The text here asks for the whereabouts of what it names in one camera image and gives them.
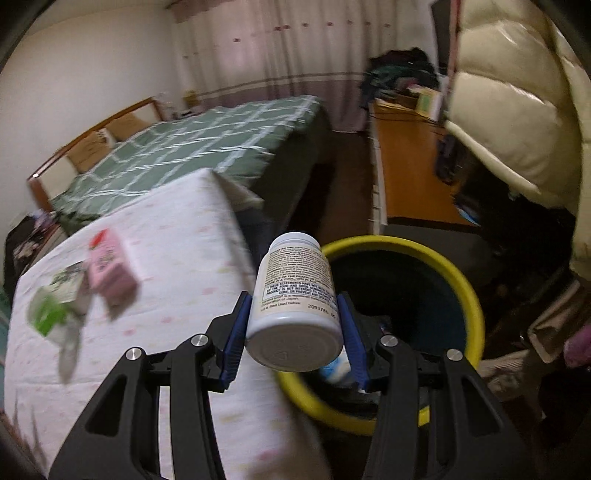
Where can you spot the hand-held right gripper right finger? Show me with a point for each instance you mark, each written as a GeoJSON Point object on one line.
{"type": "Point", "coordinates": [349, 332]}

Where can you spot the pale striped curtain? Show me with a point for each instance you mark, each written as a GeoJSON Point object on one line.
{"type": "Point", "coordinates": [286, 50]}

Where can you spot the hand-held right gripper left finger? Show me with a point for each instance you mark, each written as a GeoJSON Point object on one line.
{"type": "Point", "coordinates": [235, 337]}

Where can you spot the brown pillow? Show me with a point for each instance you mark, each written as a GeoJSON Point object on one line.
{"type": "Point", "coordinates": [127, 127]}
{"type": "Point", "coordinates": [87, 152]}

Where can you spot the small white box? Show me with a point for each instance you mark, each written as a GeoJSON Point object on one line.
{"type": "Point", "coordinates": [69, 281]}

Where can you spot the yellow-rimmed dark blue trash bin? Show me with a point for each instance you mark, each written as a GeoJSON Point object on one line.
{"type": "Point", "coordinates": [415, 295]}

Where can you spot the green and white tube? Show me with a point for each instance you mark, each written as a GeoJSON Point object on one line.
{"type": "Point", "coordinates": [46, 314]}

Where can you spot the dark green bed base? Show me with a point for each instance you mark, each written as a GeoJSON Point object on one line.
{"type": "Point", "coordinates": [300, 152]}

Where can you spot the black patterned bag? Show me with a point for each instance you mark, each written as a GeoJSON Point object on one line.
{"type": "Point", "coordinates": [21, 244]}

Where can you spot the white dotted cloth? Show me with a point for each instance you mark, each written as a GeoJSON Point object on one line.
{"type": "Point", "coordinates": [175, 240]}

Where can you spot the white pill bottle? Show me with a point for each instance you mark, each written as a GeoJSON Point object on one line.
{"type": "Point", "coordinates": [295, 295]}

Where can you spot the pink carton box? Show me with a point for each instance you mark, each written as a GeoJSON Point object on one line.
{"type": "Point", "coordinates": [113, 272]}

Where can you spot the cream puffer jacket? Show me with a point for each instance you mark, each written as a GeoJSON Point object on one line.
{"type": "Point", "coordinates": [512, 101]}

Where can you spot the white ribbed cloth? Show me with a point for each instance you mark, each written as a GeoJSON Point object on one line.
{"type": "Point", "coordinates": [503, 369]}

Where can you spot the small cardboard box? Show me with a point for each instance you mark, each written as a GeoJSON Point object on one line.
{"type": "Point", "coordinates": [191, 99]}

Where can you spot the grey-blue cabinet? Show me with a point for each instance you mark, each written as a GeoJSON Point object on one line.
{"type": "Point", "coordinates": [256, 235]}

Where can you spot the crumpled white tissue paper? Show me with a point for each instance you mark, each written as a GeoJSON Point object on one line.
{"type": "Point", "coordinates": [334, 369]}

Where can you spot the light green box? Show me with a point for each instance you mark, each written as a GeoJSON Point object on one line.
{"type": "Point", "coordinates": [428, 101]}

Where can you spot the blue face mask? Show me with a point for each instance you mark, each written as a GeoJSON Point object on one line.
{"type": "Point", "coordinates": [468, 216]}

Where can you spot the wooden desk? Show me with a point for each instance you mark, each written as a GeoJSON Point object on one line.
{"type": "Point", "coordinates": [406, 170]}

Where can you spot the beige pink cloth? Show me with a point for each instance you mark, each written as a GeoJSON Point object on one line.
{"type": "Point", "coordinates": [558, 323]}

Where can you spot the wooden headboard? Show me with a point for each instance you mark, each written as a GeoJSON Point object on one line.
{"type": "Point", "coordinates": [60, 157]}

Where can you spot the pile of dark clothes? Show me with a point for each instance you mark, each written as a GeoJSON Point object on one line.
{"type": "Point", "coordinates": [397, 74]}

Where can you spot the bed with green quilt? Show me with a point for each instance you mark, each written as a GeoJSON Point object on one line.
{"type": "Point", "coordinates": [207, 143]}

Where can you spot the dark blue pouch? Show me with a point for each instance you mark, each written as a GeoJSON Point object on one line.
{"type": "Point", "coordinates": [447, 157]}

